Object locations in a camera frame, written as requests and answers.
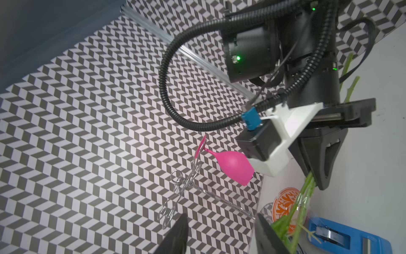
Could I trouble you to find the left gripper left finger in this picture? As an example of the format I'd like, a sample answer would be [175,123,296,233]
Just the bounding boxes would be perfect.
[154,213,189,254]

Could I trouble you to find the chrome glass holder stand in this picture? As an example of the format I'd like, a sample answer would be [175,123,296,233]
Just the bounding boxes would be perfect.
[156,152,256,230]

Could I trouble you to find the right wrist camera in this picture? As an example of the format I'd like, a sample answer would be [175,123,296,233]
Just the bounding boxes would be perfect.
[236,103,324,177]

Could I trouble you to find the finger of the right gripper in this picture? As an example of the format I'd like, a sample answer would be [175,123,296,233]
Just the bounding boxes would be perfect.
[289,127,348,191]

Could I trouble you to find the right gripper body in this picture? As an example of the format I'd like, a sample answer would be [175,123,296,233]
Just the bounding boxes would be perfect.
[279,48,376,129]

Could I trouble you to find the pink plastic wine glass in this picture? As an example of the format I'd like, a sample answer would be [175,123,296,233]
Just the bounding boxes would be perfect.
[194,135,254,186]

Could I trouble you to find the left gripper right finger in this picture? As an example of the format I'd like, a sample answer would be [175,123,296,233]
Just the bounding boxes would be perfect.
[254,213,289,254]

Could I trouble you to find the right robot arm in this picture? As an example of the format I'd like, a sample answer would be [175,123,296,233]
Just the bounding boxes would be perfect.
[221,1,376,190]

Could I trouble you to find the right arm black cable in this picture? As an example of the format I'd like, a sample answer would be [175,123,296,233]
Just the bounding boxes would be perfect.
[158,0,378,132]

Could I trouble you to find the blue tape dispenser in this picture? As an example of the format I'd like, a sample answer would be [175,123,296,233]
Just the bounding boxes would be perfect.
[308,217,392,254]

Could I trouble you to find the orange patterned bowl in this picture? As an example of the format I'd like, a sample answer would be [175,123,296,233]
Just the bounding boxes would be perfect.
[272,187,300,236]

